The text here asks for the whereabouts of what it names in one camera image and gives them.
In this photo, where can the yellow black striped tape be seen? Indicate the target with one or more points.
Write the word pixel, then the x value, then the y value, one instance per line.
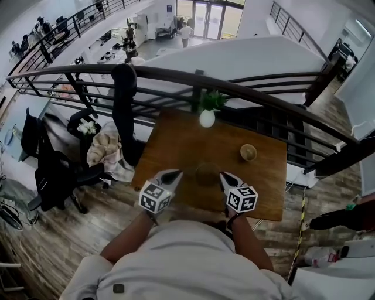
pixel 301 228

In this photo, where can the white flower bunch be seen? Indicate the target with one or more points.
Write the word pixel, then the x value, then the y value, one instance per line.
pixel 87 128

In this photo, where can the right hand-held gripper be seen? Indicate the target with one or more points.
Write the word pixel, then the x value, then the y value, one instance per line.
pixel 241 199

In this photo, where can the person's right forearm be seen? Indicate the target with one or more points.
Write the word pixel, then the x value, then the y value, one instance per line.
pixel 249 243

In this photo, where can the green artificial plant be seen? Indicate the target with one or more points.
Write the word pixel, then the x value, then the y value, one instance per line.
pixel 212 101

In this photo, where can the beige crumpled cloth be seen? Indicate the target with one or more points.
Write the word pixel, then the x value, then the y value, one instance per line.
pixel 108 152

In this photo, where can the small black square badge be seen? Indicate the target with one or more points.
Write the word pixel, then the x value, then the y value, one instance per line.
pixel 118 288

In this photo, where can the white ceramic vase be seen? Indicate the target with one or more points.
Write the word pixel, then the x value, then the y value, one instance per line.
pixel 207 118

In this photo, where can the black hanging bag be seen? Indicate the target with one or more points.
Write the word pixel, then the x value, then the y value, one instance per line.
pixel 124 117

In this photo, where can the white storage box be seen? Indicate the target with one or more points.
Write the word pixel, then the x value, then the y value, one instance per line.
pixel 360 249

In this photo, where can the black curved railing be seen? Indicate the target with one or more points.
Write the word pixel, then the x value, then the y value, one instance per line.
pixel 164 71

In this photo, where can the dark wooden post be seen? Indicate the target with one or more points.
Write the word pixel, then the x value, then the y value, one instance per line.
pixel 325 79
pixel 340 159

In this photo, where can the person's left forearm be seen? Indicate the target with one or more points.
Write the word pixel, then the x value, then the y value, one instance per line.
pixel 129 237

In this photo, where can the glass entrance doors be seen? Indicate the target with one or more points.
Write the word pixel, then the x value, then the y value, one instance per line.
pixel 209 19

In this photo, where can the black office chair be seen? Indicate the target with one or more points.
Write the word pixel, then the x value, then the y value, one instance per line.
pixel 55 170

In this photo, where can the small wooden bowl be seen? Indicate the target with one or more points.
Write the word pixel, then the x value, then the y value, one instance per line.
pixel 207 174
pixel 248 152

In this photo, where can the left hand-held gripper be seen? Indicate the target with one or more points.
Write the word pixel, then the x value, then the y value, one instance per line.
pixel 153 199

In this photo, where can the person's white shirt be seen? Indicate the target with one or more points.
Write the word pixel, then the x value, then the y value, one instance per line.
pixel 181 263

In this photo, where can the black balcony railing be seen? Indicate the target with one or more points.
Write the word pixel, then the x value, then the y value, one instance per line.
pixel 296 27
pixel 58 32

